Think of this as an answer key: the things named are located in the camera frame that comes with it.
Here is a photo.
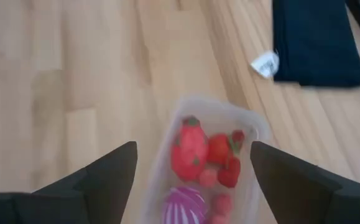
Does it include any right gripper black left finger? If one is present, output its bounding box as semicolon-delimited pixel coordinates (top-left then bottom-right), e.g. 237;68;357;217
0;141;139;224

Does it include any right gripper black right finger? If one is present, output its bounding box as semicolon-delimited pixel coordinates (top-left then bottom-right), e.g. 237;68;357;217
250;141;360;224

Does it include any small red strawberry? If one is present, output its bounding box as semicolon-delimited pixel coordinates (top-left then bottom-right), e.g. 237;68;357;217
217;155;242;189

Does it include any large pink raspberry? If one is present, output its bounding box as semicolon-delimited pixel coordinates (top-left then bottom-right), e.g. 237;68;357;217
211;192;233;215

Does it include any small pink raspberry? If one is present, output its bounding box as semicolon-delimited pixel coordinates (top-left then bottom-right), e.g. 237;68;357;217
209;213;232;224
198;168;218;189

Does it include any red cherry with stem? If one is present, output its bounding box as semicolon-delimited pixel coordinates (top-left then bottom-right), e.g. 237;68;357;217
231;129;246;144

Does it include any red round fruit with stem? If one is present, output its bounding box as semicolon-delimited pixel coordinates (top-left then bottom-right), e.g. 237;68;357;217
206;133;232;165

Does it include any purple striped onion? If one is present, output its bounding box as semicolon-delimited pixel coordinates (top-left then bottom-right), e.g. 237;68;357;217
162;185;208;224

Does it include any clear plastic tupperware container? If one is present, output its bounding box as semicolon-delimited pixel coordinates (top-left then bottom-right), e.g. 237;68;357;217
139;96;272;224

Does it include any white cloth tag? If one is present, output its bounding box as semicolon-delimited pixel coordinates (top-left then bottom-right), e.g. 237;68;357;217
250;50;280;78

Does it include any navy blue folded cloth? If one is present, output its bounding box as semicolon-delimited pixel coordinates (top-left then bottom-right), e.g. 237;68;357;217
272;0;360;88

